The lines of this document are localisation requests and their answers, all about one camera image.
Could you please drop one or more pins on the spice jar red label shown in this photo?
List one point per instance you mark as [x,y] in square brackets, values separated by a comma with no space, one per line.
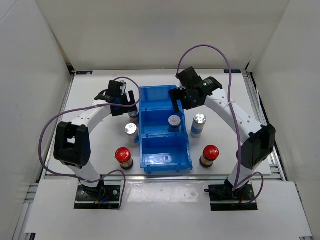
[174,122]
[134,117]

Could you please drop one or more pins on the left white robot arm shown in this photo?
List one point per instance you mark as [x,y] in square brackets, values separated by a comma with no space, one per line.
[72,145]

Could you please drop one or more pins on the blue plastic bin rear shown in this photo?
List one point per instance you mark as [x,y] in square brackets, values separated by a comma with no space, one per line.
[156,97]

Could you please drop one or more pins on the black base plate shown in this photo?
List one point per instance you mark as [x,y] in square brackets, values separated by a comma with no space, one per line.
[107,198]
[223,201]

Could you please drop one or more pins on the silver cap bottle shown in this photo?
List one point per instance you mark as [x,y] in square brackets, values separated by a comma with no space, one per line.
[198,123]
[132,134]

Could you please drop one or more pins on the blue plastic bin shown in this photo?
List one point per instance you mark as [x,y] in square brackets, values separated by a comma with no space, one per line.
[155,122]
[169,153]
[156,97]

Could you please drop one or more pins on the red cap jar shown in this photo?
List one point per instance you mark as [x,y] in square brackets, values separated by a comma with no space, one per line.
[209,155]
[124,158]

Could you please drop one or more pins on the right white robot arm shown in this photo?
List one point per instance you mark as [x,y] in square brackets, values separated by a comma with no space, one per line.
[255,140]

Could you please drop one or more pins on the blue plastic bin middle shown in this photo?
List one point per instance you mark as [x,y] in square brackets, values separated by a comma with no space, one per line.
[155,122]

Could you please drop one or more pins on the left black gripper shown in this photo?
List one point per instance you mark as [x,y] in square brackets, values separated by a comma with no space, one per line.
[125,110]

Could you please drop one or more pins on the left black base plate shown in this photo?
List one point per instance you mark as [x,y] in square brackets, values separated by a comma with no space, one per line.
[107,198]

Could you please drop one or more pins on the blue plastic bin front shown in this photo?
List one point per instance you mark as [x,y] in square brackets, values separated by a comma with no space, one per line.
[169,153]

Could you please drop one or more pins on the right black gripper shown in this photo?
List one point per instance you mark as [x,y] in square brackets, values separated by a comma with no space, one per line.
[177,94]

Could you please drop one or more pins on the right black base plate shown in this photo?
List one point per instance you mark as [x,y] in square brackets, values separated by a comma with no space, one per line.
[223,201]

